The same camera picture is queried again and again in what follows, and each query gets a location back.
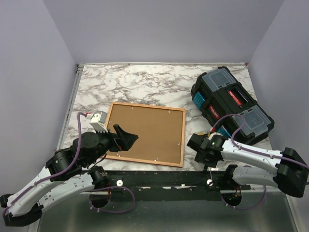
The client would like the red wooden photo frame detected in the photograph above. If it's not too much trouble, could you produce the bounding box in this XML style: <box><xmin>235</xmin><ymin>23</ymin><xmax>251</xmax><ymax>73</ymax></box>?
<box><xmin>106</xmin><ymin>102</ymin><xmax>186</xmax><ymax>167</ymax></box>

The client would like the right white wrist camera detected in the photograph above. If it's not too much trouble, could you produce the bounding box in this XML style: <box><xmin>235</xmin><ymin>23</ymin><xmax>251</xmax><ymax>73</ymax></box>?
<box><xmin>207</xmin><ymin>128</ymin><xmax>225</xmax><ymax>140</ymax></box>

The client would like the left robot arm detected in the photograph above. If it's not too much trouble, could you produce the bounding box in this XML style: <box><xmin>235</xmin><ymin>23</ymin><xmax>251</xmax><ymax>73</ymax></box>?
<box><xmin>0</xmin><ymin>124</ymin><xmax>139</xmax><ymax>227</ymax></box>

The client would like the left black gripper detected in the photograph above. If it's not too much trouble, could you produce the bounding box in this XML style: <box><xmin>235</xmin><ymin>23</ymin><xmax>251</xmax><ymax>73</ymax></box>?
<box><xmin>84</xmin><ymin>124</ymin><xmax>139</xmax><ymax>167</ymax></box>

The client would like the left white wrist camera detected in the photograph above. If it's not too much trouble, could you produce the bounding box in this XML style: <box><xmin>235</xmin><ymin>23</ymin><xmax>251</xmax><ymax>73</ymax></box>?
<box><xmin>85</xmin><ymin>111</ymin><xmax>108</xmax><ymax>133</ymax></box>

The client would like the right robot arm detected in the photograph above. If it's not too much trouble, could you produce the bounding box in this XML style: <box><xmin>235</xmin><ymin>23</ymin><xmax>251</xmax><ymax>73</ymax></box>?
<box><xmin>187</xmin><ymin>133</ymin><xmax>309</xmax><ymax>198</ymax></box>

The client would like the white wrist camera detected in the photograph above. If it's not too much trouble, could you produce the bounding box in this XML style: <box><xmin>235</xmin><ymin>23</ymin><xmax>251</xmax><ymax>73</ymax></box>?
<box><xmin>85</xmin><ymin>111</ymin><xmax>108</xmax><ymax>133</ymax></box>
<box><xmin>207</xmin><ymin>128</ymin><xmax>225</xmax><ymax>140</ymax></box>

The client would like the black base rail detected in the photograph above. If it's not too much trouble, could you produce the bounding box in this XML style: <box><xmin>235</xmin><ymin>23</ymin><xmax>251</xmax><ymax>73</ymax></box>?
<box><xmin>79</xmin><ymin>169</ymin><xmax>252</xmax><ymax>203</ymax></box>

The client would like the left aluminium side rail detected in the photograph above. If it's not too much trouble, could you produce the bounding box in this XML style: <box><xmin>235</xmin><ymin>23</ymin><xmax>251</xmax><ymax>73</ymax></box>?
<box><xmin>56</xmin><ymin>64</ymin><xmax>84</xmax><ymax>150</ymax></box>

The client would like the black plastic toolbox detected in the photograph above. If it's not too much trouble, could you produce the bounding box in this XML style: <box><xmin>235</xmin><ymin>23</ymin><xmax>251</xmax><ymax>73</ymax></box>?
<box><xmin>191</xmin><ymin>66</ymin><xmax>275</xmax><ymax>145</ymax></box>

